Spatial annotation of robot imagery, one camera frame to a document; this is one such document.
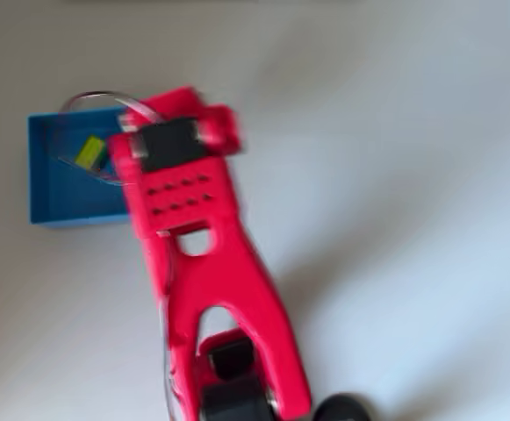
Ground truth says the small green block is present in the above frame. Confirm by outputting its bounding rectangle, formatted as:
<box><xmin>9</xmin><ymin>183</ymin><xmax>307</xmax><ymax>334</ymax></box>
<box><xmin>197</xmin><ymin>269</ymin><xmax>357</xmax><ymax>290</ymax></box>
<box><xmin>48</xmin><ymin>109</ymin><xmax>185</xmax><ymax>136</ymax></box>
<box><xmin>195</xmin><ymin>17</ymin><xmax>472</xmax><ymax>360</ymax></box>
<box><xmin>75</xmin><ymin>135</ymin><xmax>109</xmax><ymax>173</ymax></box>

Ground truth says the blue box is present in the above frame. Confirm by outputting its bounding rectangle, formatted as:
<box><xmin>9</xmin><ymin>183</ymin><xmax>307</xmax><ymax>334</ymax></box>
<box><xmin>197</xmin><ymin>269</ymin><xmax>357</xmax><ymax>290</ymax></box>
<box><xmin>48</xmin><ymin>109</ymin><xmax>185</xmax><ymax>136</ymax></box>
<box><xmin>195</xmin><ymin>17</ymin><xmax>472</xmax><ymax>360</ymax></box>
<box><xmin>26</xmin><ymin>107</ymin><xmax>138</xmax><ymax>231</ymax></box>

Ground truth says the black gooseneck stand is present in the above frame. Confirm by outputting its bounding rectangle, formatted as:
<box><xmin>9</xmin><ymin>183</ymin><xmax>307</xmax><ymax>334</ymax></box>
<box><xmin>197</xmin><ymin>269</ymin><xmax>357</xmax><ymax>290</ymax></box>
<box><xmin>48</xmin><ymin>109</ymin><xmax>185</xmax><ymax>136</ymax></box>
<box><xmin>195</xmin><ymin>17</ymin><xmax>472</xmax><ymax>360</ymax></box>
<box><xmin>312</xmin><ymin>392</ymin><xmax>375</xmax><ymax>421</ymax></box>

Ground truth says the gripper servo wire loop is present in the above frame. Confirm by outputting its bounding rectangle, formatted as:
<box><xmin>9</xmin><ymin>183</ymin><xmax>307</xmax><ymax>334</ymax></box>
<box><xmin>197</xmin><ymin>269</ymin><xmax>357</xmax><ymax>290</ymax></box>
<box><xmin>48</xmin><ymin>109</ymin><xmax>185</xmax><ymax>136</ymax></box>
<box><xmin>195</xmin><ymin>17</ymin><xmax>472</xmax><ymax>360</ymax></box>
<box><xmin>54</xmin><ymin>89</ymin><xmax>169</xmax><ymax>187</ymax></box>

